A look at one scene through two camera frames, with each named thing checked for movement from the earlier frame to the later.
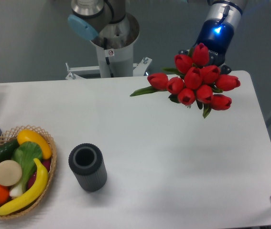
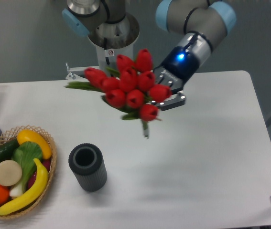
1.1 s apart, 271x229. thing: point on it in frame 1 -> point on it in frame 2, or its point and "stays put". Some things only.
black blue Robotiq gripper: [217, 35] -> [178, 66]
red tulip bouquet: [193, 82] -> [128, 87]
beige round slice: [8, 173] stays put
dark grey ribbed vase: [86, 161] stays put
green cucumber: [0, 152] stays put
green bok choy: [25, 153] stays put
